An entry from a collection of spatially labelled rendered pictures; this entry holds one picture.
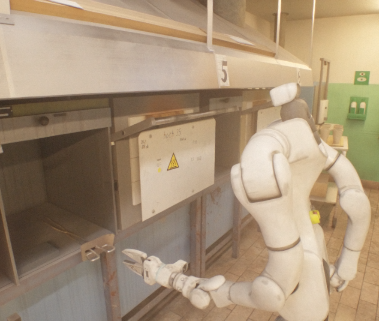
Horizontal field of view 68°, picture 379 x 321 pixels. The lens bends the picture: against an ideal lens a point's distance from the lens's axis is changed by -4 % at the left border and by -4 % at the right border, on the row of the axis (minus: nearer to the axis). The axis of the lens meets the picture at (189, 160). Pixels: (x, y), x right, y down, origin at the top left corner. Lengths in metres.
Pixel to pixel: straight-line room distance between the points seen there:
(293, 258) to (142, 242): 1.12
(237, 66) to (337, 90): 3.54
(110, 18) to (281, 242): 0.76
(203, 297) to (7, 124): 0.81
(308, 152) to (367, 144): 4.23
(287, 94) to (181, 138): 0.77
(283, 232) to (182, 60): 0.74
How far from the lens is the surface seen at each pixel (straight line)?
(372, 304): 2.61
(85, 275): 1.47
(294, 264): 0.68
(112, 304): 1.60
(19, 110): 1.05
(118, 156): 1.31
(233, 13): 2.62
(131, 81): 0.92
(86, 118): 1.16
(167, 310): 2.25
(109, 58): 0.88
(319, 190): 3.52
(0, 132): 1.02
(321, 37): 5.04
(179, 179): 1.47
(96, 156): 1.35
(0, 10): 0.78
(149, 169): 1.28
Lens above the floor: 1.53
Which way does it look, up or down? 15 degrees down
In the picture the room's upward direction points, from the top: straight up
